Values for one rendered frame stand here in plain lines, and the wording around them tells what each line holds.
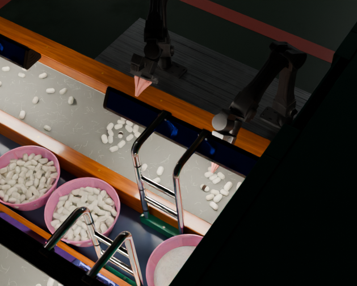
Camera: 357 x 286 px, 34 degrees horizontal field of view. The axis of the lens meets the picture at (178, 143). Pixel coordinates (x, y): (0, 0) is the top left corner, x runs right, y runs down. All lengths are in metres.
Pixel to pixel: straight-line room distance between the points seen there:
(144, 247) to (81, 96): 0.73
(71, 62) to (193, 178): 0.79
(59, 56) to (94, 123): 0.41
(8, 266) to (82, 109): 0.71
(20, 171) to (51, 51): 0.62
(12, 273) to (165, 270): 0.51
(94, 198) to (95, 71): 0.62
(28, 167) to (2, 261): 0.38
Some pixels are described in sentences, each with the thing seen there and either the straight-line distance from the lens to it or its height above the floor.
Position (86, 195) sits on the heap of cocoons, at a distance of 2.16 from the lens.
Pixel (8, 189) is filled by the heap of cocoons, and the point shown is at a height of 0.72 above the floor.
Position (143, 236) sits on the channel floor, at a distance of 2.12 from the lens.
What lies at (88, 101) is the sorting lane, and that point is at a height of 0.74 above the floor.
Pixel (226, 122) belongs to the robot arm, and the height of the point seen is 1.01.
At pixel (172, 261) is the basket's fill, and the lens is 2.00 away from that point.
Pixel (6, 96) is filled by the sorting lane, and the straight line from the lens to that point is 2.57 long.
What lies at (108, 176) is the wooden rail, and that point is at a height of 0.76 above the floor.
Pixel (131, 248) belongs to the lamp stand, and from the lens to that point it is 1.69.
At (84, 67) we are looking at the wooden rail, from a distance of 2.55.
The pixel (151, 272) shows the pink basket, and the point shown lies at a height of 0.74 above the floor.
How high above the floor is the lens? 2.51
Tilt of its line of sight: 52 degrees down
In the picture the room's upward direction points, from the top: 5 degrees counter-clockwise
